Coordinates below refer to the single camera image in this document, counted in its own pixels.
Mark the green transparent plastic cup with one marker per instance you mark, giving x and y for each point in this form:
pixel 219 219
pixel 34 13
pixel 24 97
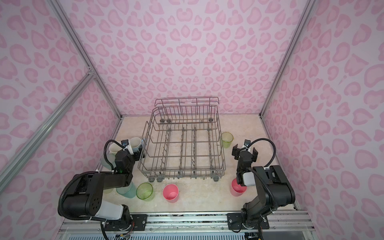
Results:
pixel 145 192

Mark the light green ceramic mug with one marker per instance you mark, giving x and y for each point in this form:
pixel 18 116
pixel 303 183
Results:
pixel 114 148

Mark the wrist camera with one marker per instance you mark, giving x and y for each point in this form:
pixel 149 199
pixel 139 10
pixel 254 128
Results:
pixel 126 145
pixel 247 143

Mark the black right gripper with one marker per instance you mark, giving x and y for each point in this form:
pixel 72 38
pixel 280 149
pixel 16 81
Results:
pixel 244 152

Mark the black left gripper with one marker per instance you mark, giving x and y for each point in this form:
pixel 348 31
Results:
pixel 137 149

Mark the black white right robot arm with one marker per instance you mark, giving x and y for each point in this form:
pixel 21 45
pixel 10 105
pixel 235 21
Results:
pixel 272 185

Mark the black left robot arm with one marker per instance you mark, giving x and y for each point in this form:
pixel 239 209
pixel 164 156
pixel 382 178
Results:
pixel 82 198

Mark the pale yellow plastic cup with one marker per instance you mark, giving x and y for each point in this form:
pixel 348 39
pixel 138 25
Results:
pixel 107 191

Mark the yellow-green plastic cup right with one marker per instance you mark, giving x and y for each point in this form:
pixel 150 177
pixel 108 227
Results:
pixel 226 139

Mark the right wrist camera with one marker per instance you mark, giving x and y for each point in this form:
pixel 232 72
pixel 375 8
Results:
pixel 247 143

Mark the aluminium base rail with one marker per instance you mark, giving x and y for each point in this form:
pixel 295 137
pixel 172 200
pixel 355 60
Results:
pixel 281 225

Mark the teal plastic cup front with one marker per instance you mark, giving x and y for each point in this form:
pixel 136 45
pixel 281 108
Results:
pixel 128 192

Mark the grey wire dish rack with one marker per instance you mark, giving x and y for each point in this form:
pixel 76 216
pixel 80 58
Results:
pixel 182 139

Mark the pink plastic cup centre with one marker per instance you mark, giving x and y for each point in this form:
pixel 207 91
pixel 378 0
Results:
pixel 171 193

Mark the left aluminium frame strut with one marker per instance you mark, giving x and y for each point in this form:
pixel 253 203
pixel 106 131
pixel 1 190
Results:
pixel 25 152

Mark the pink plastic cup right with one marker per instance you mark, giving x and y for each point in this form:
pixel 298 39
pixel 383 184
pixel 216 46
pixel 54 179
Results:
pixel 236 189

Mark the light blue ceramic mug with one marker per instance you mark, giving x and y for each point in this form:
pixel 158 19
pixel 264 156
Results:
pixel 135 143

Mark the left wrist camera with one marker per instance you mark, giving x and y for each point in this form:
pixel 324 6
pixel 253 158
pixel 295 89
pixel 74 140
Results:
pixel 126 145

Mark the pink plastic cup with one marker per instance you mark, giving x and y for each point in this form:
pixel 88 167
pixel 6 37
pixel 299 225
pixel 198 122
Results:
pixel 236 189
pixel 171 193

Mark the teal textured plastic cup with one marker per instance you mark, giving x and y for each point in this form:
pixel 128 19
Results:
pixel 111 158

